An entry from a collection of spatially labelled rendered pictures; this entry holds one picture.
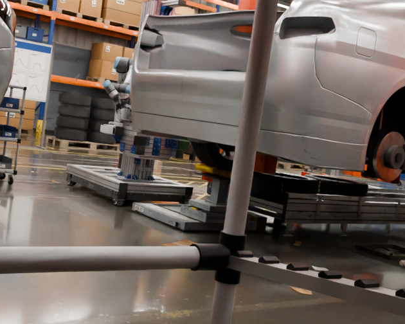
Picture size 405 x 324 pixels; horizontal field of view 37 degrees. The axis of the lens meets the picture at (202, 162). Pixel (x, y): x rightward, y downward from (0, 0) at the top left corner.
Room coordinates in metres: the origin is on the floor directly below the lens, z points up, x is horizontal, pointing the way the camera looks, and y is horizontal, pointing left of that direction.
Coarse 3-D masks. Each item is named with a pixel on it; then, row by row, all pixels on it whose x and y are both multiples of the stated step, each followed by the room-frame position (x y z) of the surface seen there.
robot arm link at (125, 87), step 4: (128, 76) 5.37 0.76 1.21; (128, 80) 5.32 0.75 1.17; (120, 84) 5.26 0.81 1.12; (124, 84) 5.27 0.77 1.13; (128, 84) 5.28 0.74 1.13; (120, 88) 5.24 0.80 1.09; (124, 88) 5.24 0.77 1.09; (128, 88) 5.24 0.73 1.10; (120, 92) 5.27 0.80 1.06; (124, 92) 5.26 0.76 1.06; (128, 92) 5.25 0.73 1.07
